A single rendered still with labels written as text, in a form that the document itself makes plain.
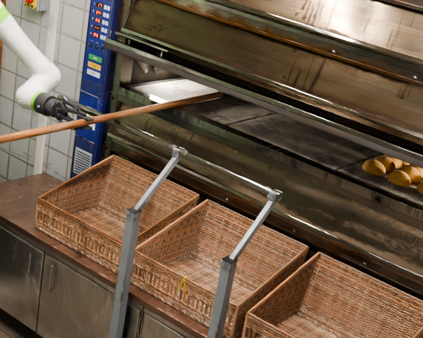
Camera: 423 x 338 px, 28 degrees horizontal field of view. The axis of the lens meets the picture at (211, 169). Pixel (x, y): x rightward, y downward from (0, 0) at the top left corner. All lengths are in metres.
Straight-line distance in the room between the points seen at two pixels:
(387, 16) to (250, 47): 0.64
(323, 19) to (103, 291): 1.44
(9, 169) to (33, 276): 1.03
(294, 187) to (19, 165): 1.78
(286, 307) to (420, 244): 0.59
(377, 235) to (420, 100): 0.56
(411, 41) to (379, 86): 0.22
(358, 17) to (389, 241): 0.87
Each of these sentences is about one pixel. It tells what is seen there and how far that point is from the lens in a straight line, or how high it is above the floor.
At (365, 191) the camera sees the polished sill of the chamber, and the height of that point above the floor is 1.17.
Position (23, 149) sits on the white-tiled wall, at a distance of 4.68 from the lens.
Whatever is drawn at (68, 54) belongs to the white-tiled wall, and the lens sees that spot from 4.31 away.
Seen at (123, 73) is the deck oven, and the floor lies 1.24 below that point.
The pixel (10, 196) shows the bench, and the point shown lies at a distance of 4.21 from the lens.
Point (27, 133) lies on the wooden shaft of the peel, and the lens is 3.25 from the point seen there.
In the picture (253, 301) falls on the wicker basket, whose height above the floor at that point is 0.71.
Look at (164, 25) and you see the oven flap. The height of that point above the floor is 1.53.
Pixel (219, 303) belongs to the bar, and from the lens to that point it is 3.11.
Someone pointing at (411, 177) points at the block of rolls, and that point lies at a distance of 3.53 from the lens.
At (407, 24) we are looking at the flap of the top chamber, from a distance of 3.21.
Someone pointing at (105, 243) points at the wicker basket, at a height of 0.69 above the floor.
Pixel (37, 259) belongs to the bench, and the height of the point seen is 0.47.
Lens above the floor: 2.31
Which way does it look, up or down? 21 degrees down
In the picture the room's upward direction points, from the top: 10 degrees clockwise
